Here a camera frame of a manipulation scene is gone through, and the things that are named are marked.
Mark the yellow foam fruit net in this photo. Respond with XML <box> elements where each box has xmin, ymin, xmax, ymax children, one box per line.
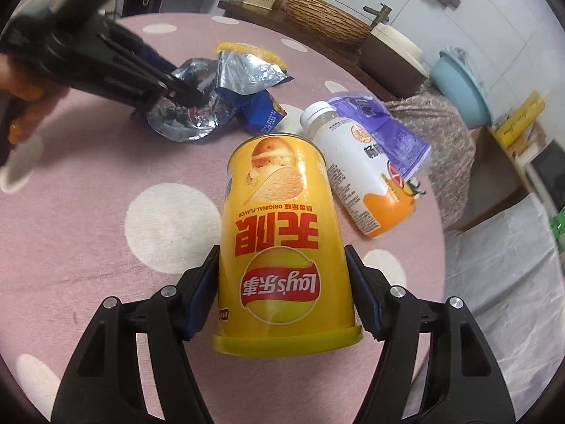
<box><xmin>216</xmin><ymin>42</ymin><xmax>290</xmax><ymax>73</ymax></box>

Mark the white plastic sheet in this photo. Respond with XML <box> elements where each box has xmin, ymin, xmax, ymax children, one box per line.
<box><xmin>441</xmin><ymin>194</ymin><xmax>565</xmax><ymax>407</ymax></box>

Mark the white tub lid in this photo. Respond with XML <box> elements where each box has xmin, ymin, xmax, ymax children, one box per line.
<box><xmin>370</xmin><ymin>24</ymin><xmax>425</xmax><ymax>69</ymax></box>

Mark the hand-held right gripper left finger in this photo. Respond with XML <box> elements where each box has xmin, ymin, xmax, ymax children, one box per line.
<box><xmin>52</xmin><ymin>244</ymin><xmax>221</xmax><ymax>424</ymax></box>

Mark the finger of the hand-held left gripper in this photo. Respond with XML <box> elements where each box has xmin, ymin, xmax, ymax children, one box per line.
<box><xmin>95</xmin><ymin>59</ymin><xmax>208</xmax><ymax>110</ymax></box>
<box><xmin>95</xmin><ymin>20</ymin><xmax>182</xmax><ymax>81</ymax></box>

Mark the wicker wash basin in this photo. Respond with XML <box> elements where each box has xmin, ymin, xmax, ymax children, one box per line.
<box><xmin>285</xmin><ymin>0</ymin><xmax>374</xmax><ymax>47</ymax></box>

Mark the yellow chip can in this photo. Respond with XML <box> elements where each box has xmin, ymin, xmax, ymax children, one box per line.
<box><xmin>211</xmin><ymin>135</ymin><xmax>363</xmax><ymax>355</ymax></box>

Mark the purple plastic packet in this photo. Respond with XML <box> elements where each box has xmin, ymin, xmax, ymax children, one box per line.
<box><xmin>329</xmin><ymin>92</ymin><xmax>432</xmax><ymax>179</ymax></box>

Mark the tall yellow box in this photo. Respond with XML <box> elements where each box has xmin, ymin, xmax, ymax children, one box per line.
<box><xmin>494</xmin><ymin>90</ymin><xmax>547</xmax><ymax>146</ymax></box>

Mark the brown plastic tub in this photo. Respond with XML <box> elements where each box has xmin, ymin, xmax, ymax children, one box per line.
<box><xmin>359</xmin><ymin>35</ymin><xmax>429</xmax><ymax>98</ymax></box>

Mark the person's left hand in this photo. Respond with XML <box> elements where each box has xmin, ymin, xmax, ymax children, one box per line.
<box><xmin>0</xmin><ymin>51</ymin><xmax>71</xmax><ymax>146</ymax></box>

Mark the light blue plastic basin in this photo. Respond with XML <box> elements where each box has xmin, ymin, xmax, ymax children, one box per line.
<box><xmin>429</xmin><ymin>48</ymin><xmax>493</xmax><ymax>129</ymax></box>

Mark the white and orange drink bottle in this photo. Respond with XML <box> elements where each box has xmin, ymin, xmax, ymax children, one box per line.
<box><xmin>300</xmin><ymin>101</ymin><xmax>425</xmax><ymax>237</ymax></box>

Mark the dark wooden counter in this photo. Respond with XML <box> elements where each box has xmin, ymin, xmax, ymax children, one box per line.
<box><xmin>218</xmin><ymin>0</ymin><xmax>398</xmax><ymax>102</ymax></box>

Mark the bronze faucet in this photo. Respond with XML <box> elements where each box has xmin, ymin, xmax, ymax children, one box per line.
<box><xmin>363</xmin><ymin>4</ymin><xmax>393</xmax><ymax>25</ymax></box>

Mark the grey cloth in basin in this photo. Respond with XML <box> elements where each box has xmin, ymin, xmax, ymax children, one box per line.
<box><xmin>444</xmin><ymin>46</ymin><xmax>473</xmax><ymax>67</ymax></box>

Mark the floral cloth cover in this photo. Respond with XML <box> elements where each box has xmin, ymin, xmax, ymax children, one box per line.
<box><xmin>384</xmin><ymin>84</ymin><xmax>475</xmax><ymax>230</ymax></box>

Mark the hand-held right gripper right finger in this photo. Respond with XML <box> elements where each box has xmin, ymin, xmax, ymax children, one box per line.
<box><xmin>344</xmin><ymin>244</ymin><xmax>506</xmax><ymax>424</ymax></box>

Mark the white microwave oven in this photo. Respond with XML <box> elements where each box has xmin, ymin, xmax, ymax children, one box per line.
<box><xmin>523</xmin><ymin>141</ymin><xmax>565</xmax><ymax>213</ymax></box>

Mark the blue foil chip bag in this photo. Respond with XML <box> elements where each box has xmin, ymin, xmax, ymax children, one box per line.
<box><xmin>145</xmin><ymin>49</ymin><xmax>296</xmax><ymax>143</ymax></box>

